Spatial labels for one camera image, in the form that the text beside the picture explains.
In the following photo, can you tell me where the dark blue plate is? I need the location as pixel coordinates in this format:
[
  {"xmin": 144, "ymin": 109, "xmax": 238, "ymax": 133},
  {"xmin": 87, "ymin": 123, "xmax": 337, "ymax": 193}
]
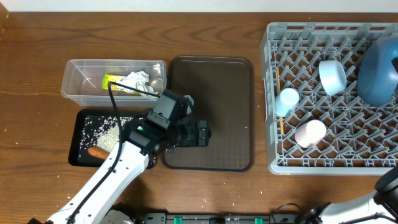
[{"xmin": 357, "ymin": 36, "xmax": 397, "ymax": 107}]

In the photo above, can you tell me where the light blue bowl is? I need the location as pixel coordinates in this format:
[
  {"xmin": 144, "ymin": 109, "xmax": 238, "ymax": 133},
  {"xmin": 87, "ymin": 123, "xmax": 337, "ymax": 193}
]
[{"xmin": 318, "ymin": 60, "xmax": 346, "ymax": 96}]

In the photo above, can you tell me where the white tissue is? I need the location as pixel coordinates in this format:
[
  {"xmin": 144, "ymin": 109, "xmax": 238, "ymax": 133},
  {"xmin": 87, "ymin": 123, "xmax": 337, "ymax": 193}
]
[{"xmin": 116, "ymin": 71, "xmax": 157, "ymax": 94}]

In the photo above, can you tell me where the white rice pile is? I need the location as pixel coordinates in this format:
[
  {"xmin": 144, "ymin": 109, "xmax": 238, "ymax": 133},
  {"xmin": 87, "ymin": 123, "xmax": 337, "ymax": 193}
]
[{"xmin": 79, "ymin": 115, "xmax": 137, "ymax": 153}]

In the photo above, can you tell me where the orange carrot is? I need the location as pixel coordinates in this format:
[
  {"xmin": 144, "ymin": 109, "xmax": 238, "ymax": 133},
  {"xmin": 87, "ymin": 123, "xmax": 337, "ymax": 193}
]
[{"xmin": 88, "ymin": 147, "xmax": 109, "ymax": 160}]

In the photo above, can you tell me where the foil snack wrapper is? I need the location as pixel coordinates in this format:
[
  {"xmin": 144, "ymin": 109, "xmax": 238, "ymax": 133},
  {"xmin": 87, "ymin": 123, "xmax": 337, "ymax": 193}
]
[{"xmin": 101, "ymin": 74, "xmax": 125, "ymax": 91}]

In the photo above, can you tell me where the light blue cup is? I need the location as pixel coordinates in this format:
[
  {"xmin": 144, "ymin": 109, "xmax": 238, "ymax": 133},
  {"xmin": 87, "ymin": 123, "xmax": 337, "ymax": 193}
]
[{"xmin": 275, "ymin": 88, "xmax": 300, "ymax": 117}]

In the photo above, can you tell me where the pink cup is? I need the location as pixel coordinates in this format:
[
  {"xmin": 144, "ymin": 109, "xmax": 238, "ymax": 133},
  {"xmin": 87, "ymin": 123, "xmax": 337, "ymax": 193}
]
[{"xmin": 295, "ymin": 119, "xmax": 326, "ymax": 148}]

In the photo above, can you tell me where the wooden chopstick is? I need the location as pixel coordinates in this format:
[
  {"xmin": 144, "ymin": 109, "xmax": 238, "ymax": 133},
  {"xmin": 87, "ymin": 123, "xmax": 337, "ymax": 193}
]
[{"xmin": 276, "ymin": 68, "xmax": 284, "ymax": 135}]

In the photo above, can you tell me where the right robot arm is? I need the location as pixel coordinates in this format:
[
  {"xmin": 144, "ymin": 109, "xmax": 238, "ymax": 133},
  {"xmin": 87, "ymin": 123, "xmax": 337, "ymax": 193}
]
[{"xmin": 295, "ymin": 56, "xmax": 397, "ymax": 223}]

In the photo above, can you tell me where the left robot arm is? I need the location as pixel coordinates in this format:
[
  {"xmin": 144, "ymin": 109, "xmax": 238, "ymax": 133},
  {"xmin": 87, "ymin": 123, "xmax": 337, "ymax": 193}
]
[{"xmin": 46, "ymin": 117, "xmax": 211, "ymax": 223}]

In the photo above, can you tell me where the grey dishwasher rack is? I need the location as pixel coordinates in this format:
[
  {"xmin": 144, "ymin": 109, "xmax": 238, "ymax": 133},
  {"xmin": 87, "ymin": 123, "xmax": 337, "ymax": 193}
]
[{"xmin": 261, "ymin": 22, "xmax": 397, "ymax": 175}]

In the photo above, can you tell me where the brown serving tray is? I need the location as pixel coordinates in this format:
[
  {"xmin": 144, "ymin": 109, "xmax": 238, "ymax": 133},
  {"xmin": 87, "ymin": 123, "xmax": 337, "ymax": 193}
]
[{"xmin": 162, "ymin": 56, "xmax": 254, "ymax": 172}]

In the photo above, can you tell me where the black tray bin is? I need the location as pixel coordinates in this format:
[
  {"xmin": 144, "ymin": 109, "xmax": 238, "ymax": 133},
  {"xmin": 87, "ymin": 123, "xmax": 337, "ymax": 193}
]
[{"xmin": 68, "ymin": 108, "xmax": 158, "ymax": 169}]

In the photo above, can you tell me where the clear plastic bin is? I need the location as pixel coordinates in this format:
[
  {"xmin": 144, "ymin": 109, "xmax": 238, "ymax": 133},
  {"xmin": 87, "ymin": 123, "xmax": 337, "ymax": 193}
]
[{"xmin": 62, "ymin": 59, "xmax": 167, "ymax": 107}]

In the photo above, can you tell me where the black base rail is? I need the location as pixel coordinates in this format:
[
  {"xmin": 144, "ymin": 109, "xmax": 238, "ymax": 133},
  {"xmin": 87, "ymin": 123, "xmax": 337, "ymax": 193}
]
[{"xmin": 99, "ymin": 203, "xmax": 299, "ymax": 224}]

